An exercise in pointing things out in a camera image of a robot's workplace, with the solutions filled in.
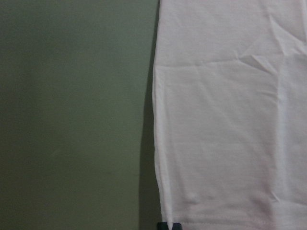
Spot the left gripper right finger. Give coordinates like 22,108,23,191
172,223,182,230

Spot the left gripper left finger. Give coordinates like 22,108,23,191
156,222,168,230

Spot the pink Snoopy t-shirt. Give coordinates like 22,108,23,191
153,0,307,230

